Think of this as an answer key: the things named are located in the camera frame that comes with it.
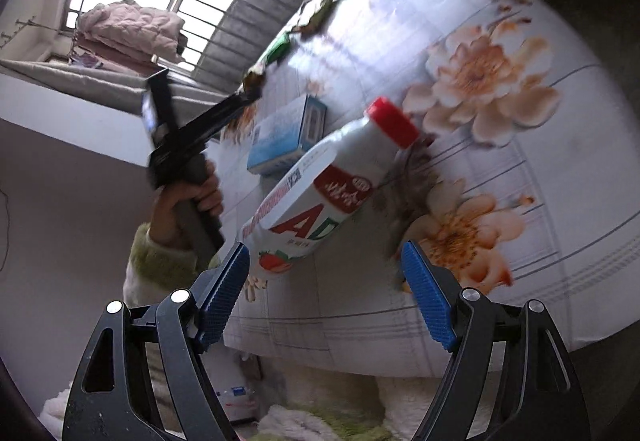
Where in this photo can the person's left hand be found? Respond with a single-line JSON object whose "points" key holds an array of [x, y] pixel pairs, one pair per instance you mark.
{"points": [[211, 196]]}

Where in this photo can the blue and white carton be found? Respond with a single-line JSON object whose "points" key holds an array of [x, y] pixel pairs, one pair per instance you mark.
{"points": [[282, 136]]}

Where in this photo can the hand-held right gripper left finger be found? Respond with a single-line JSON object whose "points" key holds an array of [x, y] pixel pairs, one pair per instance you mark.
{"points": [[225, 301]]}

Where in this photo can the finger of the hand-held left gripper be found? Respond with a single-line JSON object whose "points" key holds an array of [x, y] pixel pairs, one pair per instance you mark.
{"points": [[240, 103]]}

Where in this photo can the white bottle with red cap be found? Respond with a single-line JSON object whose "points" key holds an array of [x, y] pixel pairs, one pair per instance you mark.
{"points": [[320, 181]]}

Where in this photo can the small clear plastic bottle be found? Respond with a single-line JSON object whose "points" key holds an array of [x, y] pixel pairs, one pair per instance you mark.
{"points": [[235, 391]]}

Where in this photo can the floral tablecloth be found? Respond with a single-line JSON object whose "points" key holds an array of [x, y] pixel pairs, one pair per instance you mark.
{"points": [[490, 171]]}

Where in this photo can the pink folded blanket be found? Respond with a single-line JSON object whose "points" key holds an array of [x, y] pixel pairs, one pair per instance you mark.
{"points": [[130, 31]]}

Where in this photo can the green brown snack wrapper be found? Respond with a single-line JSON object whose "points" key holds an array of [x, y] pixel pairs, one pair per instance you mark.
{"points": [[315, 11]]}

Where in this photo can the person's left forearm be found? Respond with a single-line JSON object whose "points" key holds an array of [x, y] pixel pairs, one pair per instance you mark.
{"points": [[155, 271]]}

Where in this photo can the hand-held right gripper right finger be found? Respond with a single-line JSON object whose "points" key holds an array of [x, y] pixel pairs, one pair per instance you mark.
{"points": [[430, 301]]}

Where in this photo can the green packet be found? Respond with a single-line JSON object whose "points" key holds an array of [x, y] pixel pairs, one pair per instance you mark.
{"points": [[278, 48]]}

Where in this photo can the fuzzy white green robe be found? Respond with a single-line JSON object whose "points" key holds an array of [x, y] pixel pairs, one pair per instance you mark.
{"points": [[340, 406]]}

